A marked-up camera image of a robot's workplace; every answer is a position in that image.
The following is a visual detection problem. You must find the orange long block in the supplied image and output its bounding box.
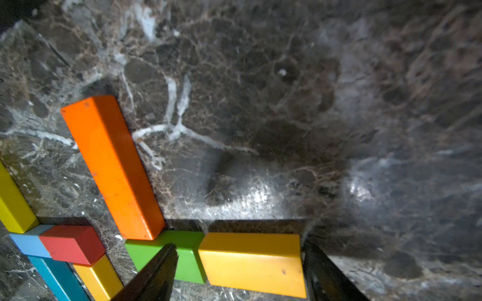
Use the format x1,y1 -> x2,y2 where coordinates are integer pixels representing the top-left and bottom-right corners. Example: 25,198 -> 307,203
60,95 -> 166,240

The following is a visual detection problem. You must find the teal long block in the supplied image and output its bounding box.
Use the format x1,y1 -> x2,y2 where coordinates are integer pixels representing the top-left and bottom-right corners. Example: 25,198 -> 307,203
27,255 -> 90,301

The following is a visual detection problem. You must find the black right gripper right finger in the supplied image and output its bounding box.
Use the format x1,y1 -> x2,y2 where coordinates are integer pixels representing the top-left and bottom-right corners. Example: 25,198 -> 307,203
303,240 -> 369,301

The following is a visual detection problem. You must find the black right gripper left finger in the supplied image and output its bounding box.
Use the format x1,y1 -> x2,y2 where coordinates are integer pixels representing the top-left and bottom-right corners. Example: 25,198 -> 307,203
112,243 -> 178,301

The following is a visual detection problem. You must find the small yellow block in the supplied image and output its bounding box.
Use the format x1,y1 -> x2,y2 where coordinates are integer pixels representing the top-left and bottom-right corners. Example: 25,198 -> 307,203
198,233 -> 307,298

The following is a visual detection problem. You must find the red short block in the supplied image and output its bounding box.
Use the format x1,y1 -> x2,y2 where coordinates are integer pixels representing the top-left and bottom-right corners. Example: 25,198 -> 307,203
39,225 -> 105,265

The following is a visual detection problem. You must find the green block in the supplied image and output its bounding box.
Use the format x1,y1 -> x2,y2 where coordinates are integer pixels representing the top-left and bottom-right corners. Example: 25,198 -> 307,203
125,230 -> 207,284

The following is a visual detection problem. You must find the light blue short block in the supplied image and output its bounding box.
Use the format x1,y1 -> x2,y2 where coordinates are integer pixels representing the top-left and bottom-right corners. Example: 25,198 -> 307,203
9,224 -> 53,258

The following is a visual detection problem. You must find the yellow long block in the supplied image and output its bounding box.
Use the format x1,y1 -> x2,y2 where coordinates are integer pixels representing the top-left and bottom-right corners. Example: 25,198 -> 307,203
1,163 -> 40,234

